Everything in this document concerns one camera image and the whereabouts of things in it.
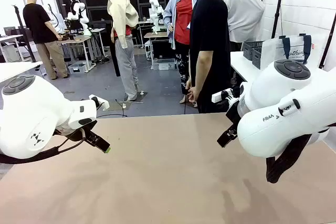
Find clear plastic storage box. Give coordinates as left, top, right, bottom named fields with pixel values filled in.
left=151, top=58, right=176, bottom=71

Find small wooden top table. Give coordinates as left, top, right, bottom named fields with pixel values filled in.
left=143, top=31, right=169, bottom=63

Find black slanted tripod leg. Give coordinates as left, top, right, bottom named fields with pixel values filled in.
left=318, top=11, right=336, bottom=69

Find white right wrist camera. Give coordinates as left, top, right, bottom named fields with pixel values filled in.
left=211, top=88, right=235, bottom=103

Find mannequin beige jacket grey trousers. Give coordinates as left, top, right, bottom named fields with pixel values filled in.
left=103, top=0, right=144, bottom=104

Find white side table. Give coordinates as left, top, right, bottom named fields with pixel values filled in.
left=230, top=50, right=263, bottom=83

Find black floor cable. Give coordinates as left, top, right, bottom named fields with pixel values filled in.
left=96, top=99, right=129, bottom=119

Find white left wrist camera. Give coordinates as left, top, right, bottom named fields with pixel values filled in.
left=88, top=94, right=110, bottom=111

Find person in black t-shirt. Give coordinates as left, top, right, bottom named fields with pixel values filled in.
left=188, top=0, right=240, bottom=114

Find black left arm cable bundle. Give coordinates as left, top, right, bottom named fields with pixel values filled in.
left=0, top=129, right=87, bottom=165

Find person in white shirt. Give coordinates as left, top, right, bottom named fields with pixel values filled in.
left=222, top=0, right=266, bottom=51

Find person's right hand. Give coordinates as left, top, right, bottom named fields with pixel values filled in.
left=185, top=79, right=201, bottom=103

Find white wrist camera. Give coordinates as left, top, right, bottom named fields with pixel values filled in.
left=211, top=88, right=235, bottom=103
left=88, top=94, right=110, bottom=111

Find background person black shirt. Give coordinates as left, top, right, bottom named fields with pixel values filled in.
left=23, top=0, right=70, bottom=80

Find clear shopping bag navy handles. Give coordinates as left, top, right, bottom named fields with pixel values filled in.
left=259, top=34, right=325, bottom=70

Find mannequin blue shirt red top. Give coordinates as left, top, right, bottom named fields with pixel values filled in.
left=163, top=0, right=203, bottom=105

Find person's right forearm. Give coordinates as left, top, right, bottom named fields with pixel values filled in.
left=195, top=49, right=214, bottom=92

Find grey storage bin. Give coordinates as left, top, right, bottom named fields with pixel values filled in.
left=67, top=61, right=89, bottom=75

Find black tripod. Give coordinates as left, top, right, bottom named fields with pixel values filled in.
left=11, top=4, right=37, bottom=62
left=271, top=0, right=286, bottom=39

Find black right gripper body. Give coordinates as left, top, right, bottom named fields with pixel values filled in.
left=225, top=95, right=240, bottom=131

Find grey plastic basket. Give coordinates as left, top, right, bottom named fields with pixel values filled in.
left=251, top=47, right=264, bottom=70
left=242, top=40, right=265, bottom=61

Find wooden top desk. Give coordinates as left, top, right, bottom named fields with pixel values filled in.
left=58, top=27, right=107, bottom=73

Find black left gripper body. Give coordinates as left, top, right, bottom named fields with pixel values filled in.
left=68, top=120, right=98, bottom=142

